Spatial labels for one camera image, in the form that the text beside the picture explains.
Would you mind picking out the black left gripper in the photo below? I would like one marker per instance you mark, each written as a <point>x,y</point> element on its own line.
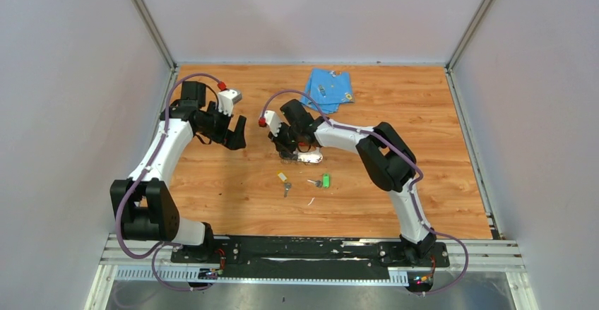
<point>232,140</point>

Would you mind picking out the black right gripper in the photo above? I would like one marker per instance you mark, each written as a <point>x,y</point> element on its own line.
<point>278,140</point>

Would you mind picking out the metal keyring plate with spring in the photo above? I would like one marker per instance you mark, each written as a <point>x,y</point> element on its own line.
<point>312,157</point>

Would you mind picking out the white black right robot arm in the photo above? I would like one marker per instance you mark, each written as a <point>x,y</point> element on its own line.
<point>389,163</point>

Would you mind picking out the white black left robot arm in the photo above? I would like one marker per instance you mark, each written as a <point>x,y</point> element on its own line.
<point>146,216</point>

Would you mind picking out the blue folded cloth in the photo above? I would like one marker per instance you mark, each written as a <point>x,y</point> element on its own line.
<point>329,89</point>

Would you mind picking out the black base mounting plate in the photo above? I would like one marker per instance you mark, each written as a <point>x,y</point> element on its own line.
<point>311,258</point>

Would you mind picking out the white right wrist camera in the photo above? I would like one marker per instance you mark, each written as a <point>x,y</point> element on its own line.
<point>271,120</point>

